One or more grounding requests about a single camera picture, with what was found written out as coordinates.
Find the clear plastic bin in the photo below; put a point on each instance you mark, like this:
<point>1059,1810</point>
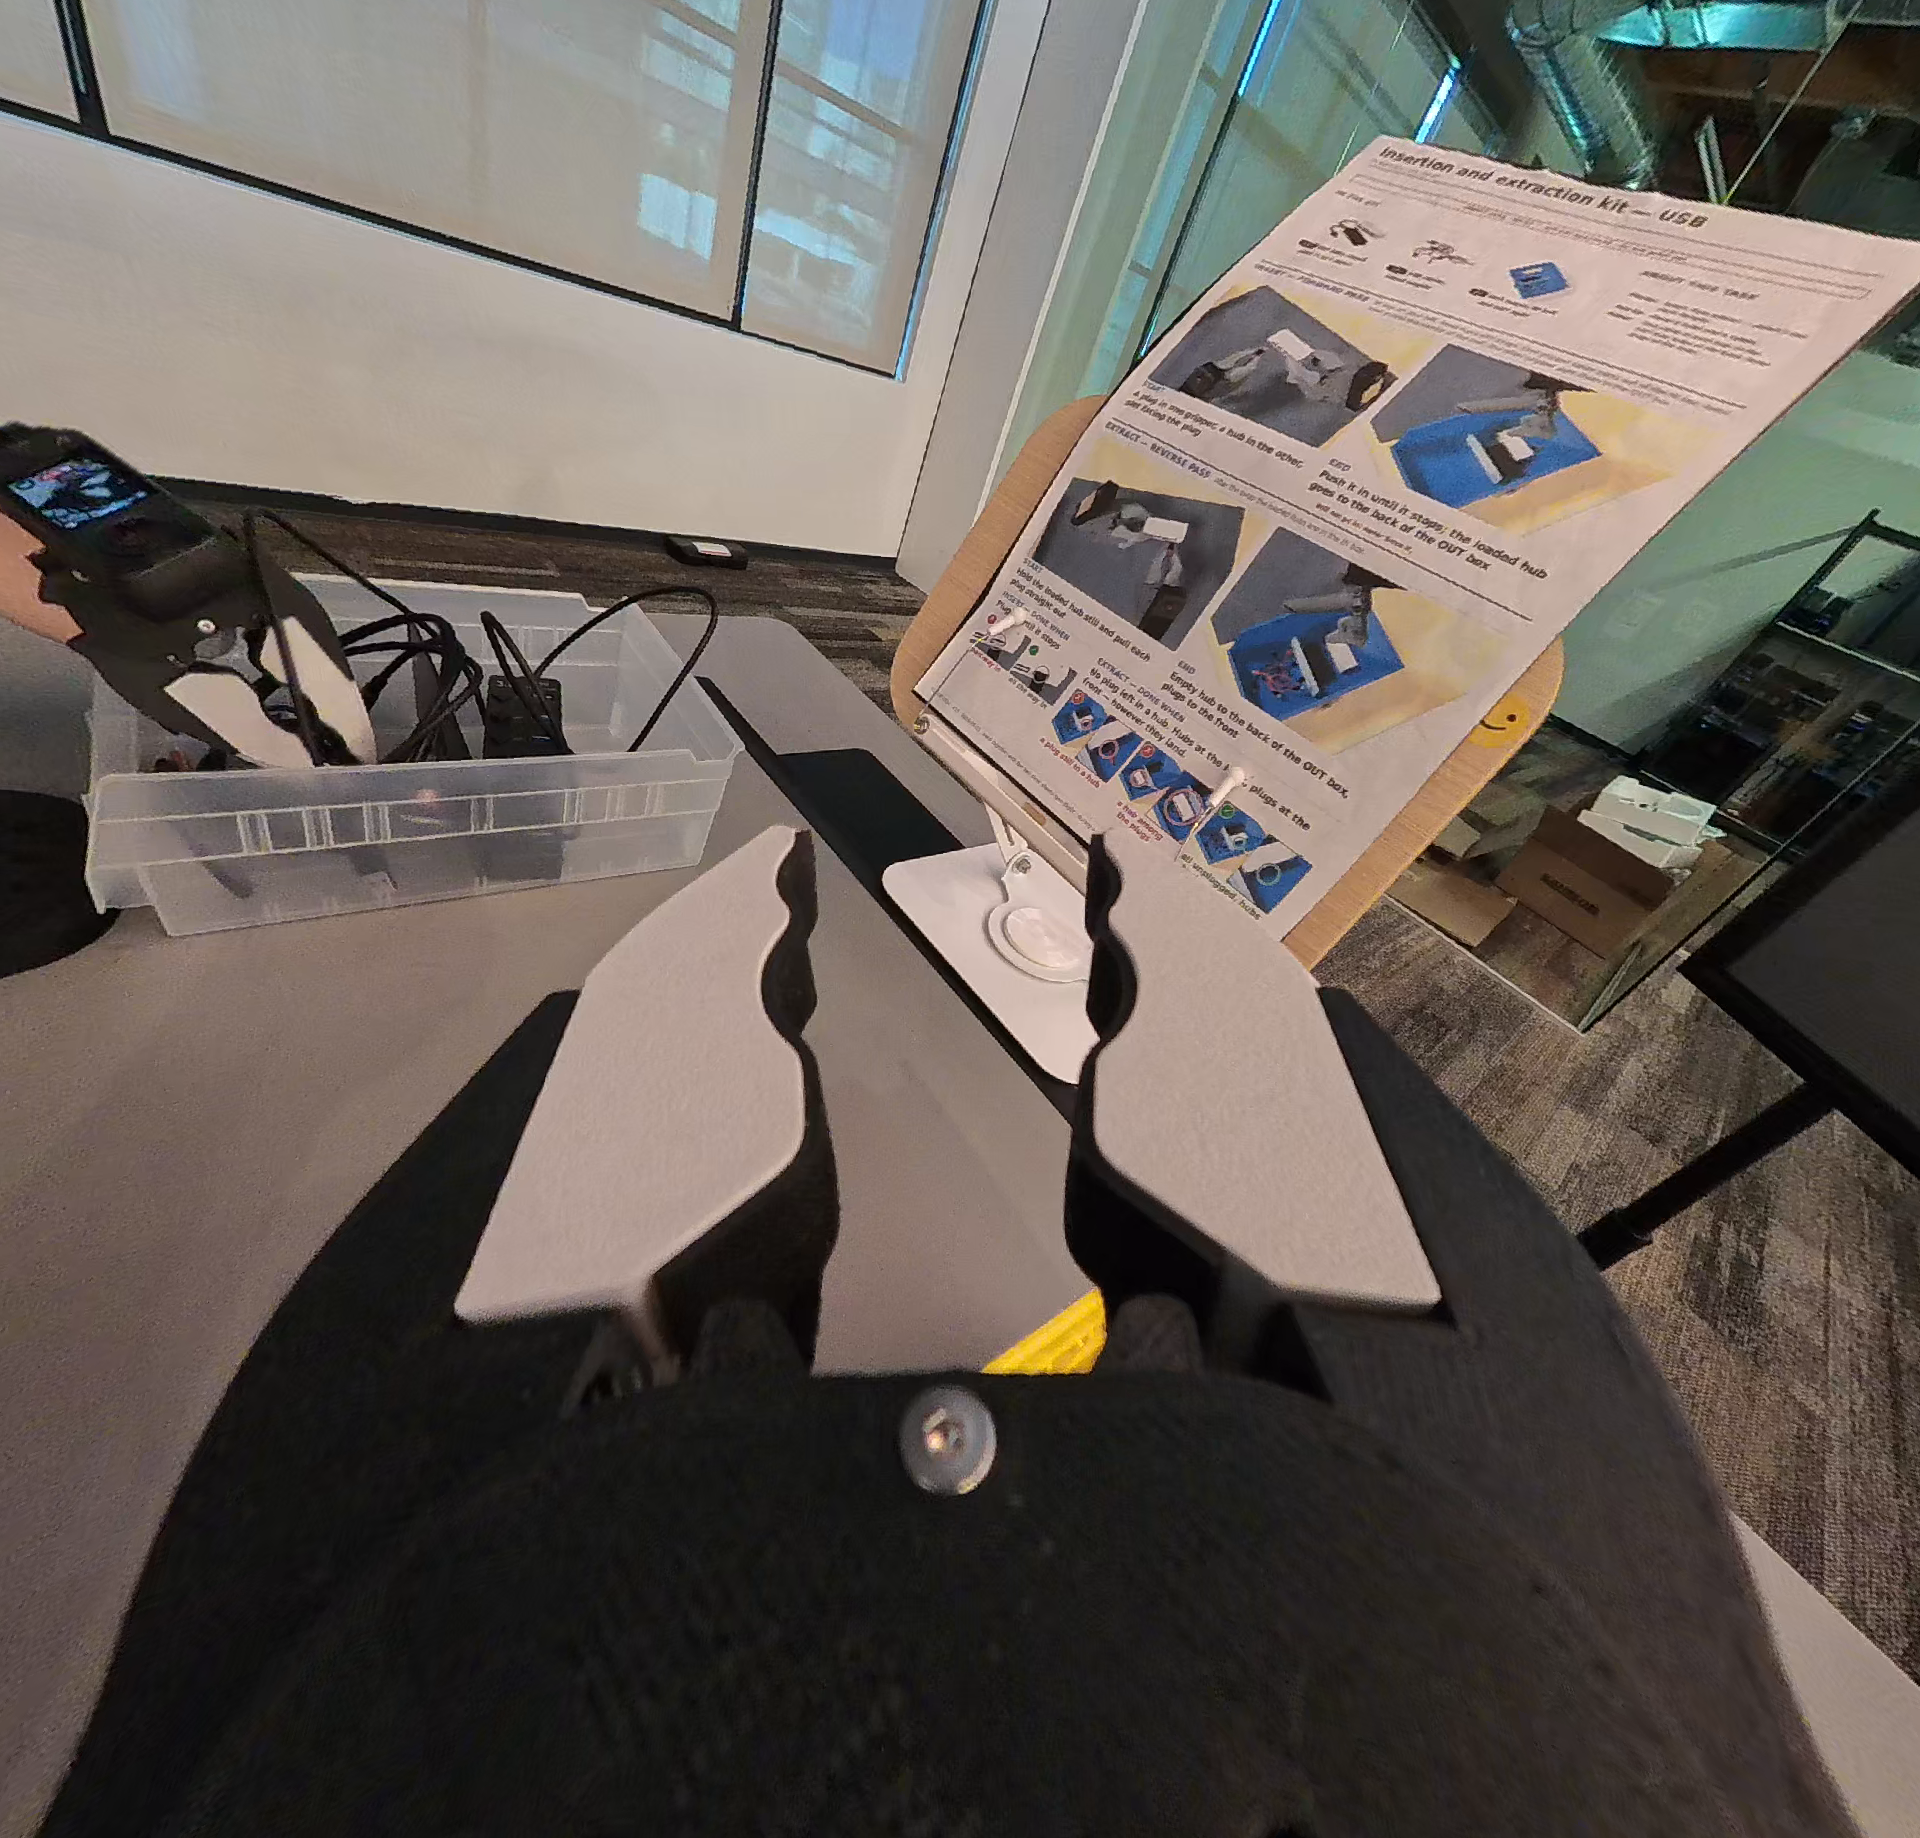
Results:
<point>630,802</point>

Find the printed instruction poster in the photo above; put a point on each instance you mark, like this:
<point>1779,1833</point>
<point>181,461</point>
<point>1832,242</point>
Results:
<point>1500,443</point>

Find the dark flat slab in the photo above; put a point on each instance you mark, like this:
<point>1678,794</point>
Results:
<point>870,802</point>

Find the yellow plastic bin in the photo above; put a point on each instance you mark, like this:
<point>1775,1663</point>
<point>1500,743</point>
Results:
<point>1050,1343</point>

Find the stack of white boxes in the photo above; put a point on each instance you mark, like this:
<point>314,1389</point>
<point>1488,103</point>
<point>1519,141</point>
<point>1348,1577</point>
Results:
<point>1650,819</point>

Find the person's left hand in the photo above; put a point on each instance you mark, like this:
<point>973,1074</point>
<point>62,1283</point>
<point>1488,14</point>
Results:
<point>30,593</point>

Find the black side table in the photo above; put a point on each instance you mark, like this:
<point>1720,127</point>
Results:
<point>1844,998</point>

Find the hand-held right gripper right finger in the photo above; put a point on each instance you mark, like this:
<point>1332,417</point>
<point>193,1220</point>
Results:
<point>1260,1132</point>

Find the white rounded board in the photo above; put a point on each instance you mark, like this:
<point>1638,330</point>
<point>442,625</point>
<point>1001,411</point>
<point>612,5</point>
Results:
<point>960,923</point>

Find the black floor outlet box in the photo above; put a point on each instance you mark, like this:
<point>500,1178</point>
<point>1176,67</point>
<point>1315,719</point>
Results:
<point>708,551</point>

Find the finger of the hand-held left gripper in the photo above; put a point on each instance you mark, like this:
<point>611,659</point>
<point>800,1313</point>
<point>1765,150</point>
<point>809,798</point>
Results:
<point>225,707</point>
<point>330,699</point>

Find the black mesh wrist rest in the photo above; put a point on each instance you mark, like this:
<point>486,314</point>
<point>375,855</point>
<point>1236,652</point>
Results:
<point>45,893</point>

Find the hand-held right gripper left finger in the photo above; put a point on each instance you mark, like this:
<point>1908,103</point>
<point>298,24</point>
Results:
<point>644,1118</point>

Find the black table leg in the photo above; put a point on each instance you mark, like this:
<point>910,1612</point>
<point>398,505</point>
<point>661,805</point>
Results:
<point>1710,1178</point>

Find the window with white blinds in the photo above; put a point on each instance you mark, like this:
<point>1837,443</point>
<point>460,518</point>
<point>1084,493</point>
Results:
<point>451,68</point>

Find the cardboard box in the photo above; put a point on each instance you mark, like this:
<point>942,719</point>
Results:
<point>1590,893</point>

